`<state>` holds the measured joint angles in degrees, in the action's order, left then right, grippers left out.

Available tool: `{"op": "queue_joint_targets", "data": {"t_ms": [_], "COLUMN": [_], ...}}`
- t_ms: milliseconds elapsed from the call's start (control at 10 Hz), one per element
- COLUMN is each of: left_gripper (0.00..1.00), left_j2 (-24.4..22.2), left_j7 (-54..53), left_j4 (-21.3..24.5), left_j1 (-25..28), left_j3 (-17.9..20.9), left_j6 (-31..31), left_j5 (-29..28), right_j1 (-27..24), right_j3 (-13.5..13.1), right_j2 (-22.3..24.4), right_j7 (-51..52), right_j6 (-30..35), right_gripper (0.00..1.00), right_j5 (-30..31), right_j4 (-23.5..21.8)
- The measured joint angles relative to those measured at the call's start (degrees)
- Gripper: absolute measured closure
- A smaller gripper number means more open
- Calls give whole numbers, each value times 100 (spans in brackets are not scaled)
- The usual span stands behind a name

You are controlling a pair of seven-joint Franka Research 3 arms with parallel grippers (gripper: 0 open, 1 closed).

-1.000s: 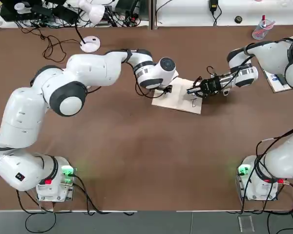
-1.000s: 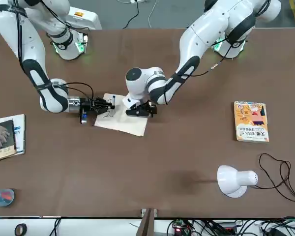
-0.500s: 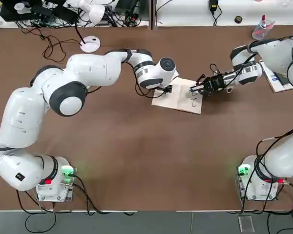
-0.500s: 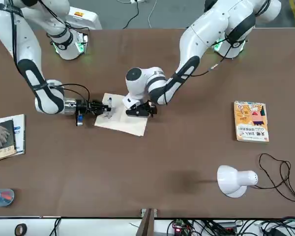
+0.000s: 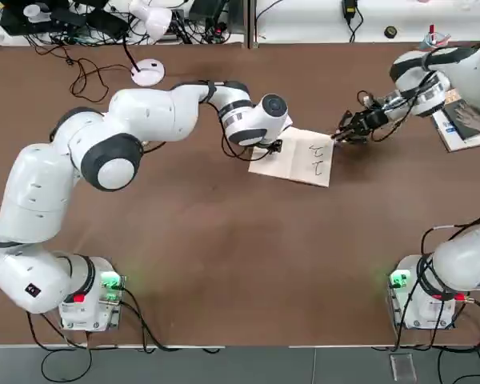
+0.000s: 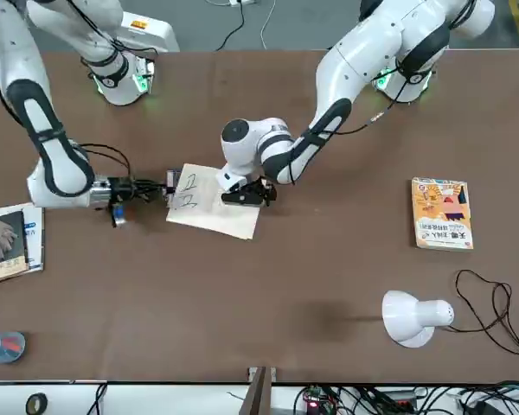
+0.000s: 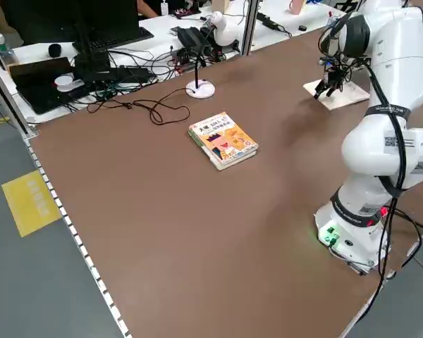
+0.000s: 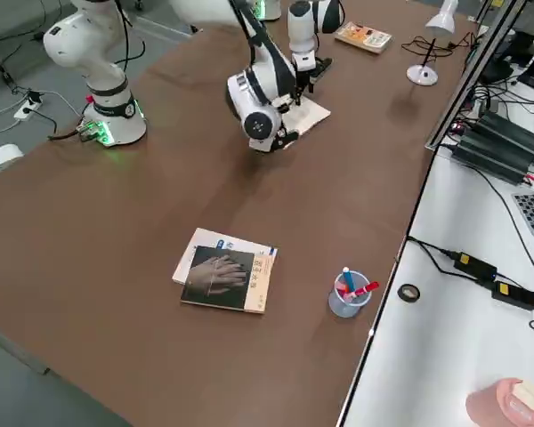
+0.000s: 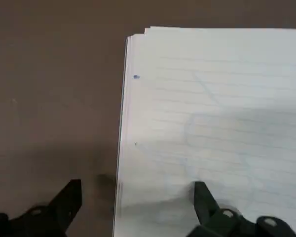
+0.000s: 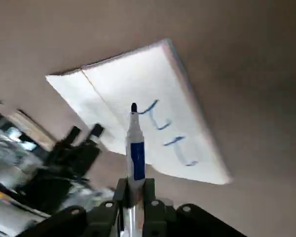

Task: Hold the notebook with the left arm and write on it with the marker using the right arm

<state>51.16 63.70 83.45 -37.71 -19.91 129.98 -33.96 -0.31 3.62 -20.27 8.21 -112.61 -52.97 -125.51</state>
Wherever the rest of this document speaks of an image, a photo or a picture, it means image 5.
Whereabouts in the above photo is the black lamp cable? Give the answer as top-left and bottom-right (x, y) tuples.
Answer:
(66, 46), (141, 106)

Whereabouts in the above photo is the metal floor plate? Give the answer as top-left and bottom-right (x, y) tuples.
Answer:
(390, 353), (418, 383)

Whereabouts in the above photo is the black base cable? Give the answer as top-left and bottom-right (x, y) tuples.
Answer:
(26, 275), (221, 382)
(394, 214), (480, 384)

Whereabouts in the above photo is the black left base cable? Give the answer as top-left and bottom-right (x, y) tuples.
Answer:
(26, 275), (221, 382)

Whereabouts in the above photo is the black power adapter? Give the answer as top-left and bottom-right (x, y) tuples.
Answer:
(341, 0), (360, 22)

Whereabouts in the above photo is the black right base cable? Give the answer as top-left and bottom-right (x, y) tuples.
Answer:
(394, 214), (480, 384)

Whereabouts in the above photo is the black laptop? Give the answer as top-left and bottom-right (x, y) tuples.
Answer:
(0, 0), (53, 36)

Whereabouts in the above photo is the white lined notebook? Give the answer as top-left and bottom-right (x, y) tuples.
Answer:
(247, 127), (335, 189)

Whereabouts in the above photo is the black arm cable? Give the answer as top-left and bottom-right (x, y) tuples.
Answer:
(355, 46), (445, 143)
(199, 79), (283, 162)

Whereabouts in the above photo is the white desk lamp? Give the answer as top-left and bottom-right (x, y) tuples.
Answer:
(122, 0), (174, 88)

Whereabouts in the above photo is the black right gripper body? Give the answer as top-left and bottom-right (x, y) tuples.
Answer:
(350, 110), (389, 137)

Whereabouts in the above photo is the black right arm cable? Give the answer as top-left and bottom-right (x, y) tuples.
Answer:
(355, 46), (445, 143)

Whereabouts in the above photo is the aluminium frame post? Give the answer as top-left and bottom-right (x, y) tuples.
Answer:
(242, 0), (261, 50)

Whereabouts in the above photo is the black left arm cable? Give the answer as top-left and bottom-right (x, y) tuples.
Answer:
(199, 79), (283, 162)

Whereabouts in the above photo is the dark book with hands cover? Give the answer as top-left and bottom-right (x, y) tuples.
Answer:
(443, 90), (480, 142)

